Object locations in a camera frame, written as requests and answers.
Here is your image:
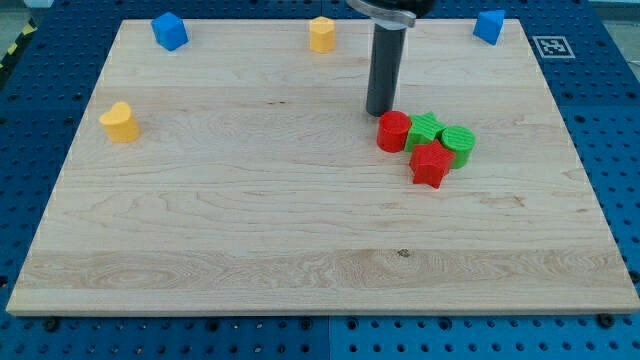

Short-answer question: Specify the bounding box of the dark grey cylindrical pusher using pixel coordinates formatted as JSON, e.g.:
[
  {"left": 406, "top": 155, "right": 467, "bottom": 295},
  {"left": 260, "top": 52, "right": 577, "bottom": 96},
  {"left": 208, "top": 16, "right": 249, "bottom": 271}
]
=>
[{"left": 365, "top": 24, "right": 406, "bottom": 117}]

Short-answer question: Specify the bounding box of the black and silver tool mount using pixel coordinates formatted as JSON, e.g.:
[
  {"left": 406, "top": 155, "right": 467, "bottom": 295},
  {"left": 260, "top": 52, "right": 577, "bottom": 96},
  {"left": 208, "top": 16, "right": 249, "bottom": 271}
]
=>
[{"left": 346, "top": 0, "right": 436, "bottom": 28}]

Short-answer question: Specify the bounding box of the red cylinder block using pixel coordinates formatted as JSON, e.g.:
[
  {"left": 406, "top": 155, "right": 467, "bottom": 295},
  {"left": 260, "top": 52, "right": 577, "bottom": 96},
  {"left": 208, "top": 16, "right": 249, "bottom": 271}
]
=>
[{"left": 376, "top": 111, "right": 412, "bottom": 153}]

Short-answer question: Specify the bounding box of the green star block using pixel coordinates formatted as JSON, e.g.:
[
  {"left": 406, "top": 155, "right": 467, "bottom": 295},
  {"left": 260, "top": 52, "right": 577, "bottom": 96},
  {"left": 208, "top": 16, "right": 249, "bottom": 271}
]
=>
[{"left": 404, "top": 112, "right": 446, "bottom": 152}]

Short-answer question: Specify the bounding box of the red star block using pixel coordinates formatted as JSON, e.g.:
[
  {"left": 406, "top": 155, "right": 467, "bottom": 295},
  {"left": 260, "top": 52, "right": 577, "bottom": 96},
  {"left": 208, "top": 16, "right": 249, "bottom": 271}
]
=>
[{"left": 409, "top": 140, "right": 455, "bottom": 189}]

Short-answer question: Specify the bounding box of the yellow hexagon block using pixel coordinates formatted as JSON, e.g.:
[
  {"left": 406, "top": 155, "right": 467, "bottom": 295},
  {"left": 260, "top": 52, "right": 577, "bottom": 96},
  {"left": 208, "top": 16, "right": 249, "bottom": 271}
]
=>
[{"left": 309, "top": 16, "right": 336, "bottom": 53}]

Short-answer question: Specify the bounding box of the blue triangle block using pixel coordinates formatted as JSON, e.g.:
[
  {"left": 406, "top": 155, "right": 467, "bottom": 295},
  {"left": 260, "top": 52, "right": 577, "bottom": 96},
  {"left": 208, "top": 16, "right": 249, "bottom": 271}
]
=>
[{"left": 473, "top": 9, "right": 506, "bottom": 45}]

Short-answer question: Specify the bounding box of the green cylinder block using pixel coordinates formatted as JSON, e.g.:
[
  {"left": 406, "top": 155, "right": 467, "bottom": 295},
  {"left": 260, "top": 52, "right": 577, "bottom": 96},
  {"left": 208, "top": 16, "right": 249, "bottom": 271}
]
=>
[{"left": 440, "top": 126, "right": 476, "bottom": 169}]

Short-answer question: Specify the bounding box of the black white fiducial marker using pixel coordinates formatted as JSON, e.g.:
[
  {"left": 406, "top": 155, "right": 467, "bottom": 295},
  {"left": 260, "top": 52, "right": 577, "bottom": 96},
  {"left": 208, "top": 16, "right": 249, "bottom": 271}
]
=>
[{"left": 532, "top": 35, "right": 575, "bottom": 59}]

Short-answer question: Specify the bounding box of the wooden board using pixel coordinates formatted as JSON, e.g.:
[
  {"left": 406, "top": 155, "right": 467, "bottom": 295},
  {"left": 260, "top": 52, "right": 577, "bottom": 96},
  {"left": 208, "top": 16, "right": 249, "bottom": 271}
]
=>
[{"left": 7, "top": 19, "right": 639, "bottom": 317}]

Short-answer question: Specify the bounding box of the blue cube block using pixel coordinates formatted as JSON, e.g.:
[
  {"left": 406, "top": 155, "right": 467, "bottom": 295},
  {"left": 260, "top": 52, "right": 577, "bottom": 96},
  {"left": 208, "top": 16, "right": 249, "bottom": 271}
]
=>
[{"left": 151, "top": 12, "right": 189, "bottom": 51}]

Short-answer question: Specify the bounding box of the yellow heart block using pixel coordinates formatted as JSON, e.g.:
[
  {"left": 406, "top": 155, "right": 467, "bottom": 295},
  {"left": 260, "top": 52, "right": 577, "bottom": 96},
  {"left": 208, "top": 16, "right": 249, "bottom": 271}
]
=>
[{"left": 99, "top": 101, "right": 140, "bottom": 143}]

